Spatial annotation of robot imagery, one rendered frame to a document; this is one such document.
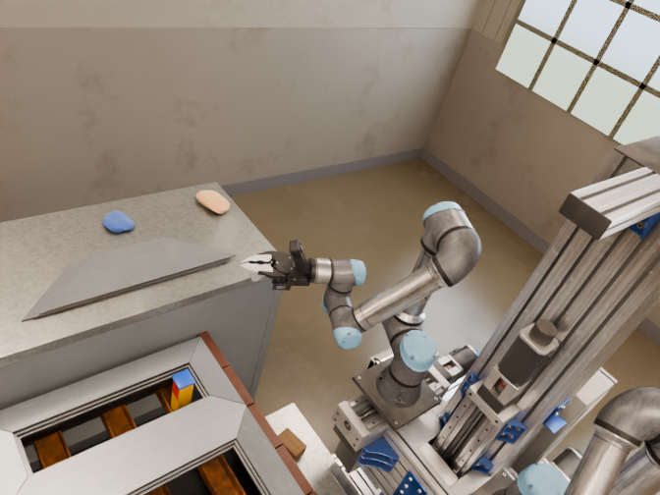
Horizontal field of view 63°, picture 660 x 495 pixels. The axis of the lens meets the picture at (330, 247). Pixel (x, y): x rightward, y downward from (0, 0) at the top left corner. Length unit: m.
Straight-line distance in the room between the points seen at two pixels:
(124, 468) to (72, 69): 2.18
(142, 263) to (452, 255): 1.11
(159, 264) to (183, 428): 0.58
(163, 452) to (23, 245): 0.88
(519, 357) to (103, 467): 1.22
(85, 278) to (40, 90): 1.55
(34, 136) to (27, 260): 1.44
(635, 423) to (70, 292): 1.62
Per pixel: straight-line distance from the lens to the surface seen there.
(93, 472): 1.81
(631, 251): 1.40
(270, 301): 2.23
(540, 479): 1.62
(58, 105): 3.37
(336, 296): 1.59
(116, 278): 1.97
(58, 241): 2.16
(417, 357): 1.68
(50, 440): 2.07
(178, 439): 1.85
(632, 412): 1.34
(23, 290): 1.99
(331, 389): 3.11
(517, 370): 1.57
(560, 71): 4.66
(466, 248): 1.45
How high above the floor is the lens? 2.45
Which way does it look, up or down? 38 degrees down
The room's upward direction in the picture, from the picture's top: 17 degrees clockwise
